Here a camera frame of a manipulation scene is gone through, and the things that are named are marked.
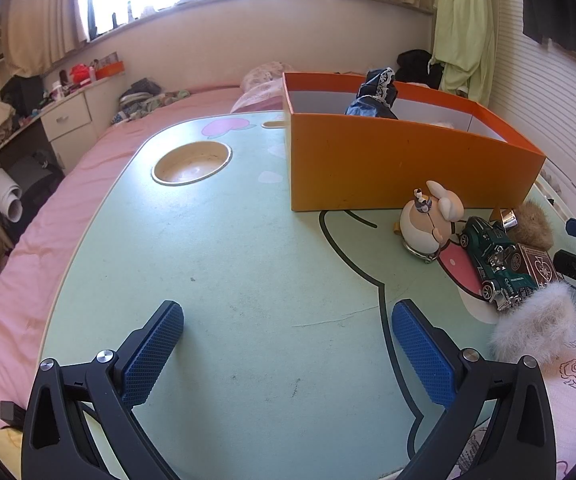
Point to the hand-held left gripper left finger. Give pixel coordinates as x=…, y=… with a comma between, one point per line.
x=150, y=360

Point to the floral blanket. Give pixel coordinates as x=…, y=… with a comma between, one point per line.
x=268, y=72

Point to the small black object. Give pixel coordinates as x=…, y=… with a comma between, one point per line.
x=12, y=414

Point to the dark blue lace cloth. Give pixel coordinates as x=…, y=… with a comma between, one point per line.
x=373, y=100

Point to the white paper roll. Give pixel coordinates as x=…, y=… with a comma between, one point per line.
x=2, y=192

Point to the orange cardboard box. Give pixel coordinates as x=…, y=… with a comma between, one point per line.
x=393, y=160

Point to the white slatted wardrobe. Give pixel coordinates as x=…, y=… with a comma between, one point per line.
x=543, y=100

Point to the green toy car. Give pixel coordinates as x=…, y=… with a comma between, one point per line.
x=498, y=265

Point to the small orange box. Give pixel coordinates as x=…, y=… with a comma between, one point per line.
x=110, y=71

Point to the shiny silver cone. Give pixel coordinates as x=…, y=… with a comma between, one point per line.
x=508, y=219

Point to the beige cartoon figurine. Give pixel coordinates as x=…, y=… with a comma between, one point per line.
x=420, y=225

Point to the brown fur pompom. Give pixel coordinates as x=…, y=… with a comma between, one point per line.
x=535, y=225

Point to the green hanging cloth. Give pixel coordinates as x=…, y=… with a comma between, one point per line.
x=463, y=30

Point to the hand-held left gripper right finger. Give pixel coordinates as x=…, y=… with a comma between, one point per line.
x=425, y=360

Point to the red items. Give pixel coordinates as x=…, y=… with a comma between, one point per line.
x=81, y=74

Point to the white fur pompom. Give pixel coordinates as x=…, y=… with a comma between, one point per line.
x=533, y=325

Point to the brown card box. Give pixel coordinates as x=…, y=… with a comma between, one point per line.
x=540, y=267

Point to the black garment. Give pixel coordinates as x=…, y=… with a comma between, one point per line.
x=418, y=67

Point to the black jacket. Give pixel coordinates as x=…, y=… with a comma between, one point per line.
x=20, y=95

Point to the pink bed sheet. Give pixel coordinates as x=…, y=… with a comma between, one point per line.
x=67, y=220

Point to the green cartoon desktop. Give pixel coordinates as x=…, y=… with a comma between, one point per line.
x=268, y=260

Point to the black chair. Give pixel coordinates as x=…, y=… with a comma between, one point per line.
x=32, y=180

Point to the pile of patterned clothes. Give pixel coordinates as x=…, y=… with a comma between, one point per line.
x=142, y=95

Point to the white nightstand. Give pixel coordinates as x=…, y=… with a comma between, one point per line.
x=67, y=117

